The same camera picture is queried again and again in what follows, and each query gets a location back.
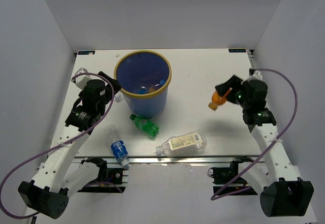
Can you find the large clear labelled bottle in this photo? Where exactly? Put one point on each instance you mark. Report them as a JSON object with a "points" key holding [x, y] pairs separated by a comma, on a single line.
{"points": [[184, 145]]}

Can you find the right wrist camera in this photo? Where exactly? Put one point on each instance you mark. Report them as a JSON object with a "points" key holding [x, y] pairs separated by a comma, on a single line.
{"points": [[255, 74]]}

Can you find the green plastic bottle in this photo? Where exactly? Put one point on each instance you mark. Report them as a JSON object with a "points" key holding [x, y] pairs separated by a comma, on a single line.
{"points": [[145, 125]]}

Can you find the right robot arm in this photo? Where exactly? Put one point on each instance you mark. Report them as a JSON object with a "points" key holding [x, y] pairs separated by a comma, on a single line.
{"points": [[281, 190]]}

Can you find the aluminium table frame rail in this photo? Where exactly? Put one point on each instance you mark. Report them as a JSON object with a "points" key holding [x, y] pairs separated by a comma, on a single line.
{"points": [[195, 73]]}

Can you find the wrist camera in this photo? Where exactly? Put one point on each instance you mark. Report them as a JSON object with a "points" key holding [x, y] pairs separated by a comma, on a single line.
{"points": [[255, 74], [82, 80]]}

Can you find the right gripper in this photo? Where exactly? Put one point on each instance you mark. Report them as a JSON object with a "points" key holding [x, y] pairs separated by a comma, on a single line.
{"points": [[234, 82]]}

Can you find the blue label water bottle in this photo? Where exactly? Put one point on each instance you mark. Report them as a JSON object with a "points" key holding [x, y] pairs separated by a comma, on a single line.
{"points": [[144, 89]]}

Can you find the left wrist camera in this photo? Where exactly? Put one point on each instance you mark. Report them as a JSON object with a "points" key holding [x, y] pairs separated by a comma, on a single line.
{"points": [[82, 80]]}

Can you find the orange patterned bottle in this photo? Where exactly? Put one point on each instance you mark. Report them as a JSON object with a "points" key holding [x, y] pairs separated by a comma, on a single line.
{"points": [[214, 104]]}

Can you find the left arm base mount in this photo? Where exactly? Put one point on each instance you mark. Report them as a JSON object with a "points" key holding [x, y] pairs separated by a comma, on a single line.
{"points": [[110, 179]]}

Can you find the blue label bottle near edge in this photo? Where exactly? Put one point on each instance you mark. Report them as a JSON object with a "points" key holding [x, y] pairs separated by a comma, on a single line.
{"points": [[116, 144]]}

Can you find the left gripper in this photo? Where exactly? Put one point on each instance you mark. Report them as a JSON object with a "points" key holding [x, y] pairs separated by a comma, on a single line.
{"points": [[116, 87]]}

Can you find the clear bottle white cap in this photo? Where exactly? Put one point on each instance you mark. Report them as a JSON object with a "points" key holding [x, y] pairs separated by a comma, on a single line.
{"points": [[119, 97]]}

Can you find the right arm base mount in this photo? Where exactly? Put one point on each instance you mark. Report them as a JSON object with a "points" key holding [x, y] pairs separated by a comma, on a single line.
{"points": [[222, 175]]}

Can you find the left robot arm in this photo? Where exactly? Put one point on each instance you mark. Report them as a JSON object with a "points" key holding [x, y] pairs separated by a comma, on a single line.
{"points": [[49, 191]]}

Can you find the blue plastic bin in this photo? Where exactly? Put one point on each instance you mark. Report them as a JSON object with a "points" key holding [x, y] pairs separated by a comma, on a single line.
{"points": [[143, 68]]}

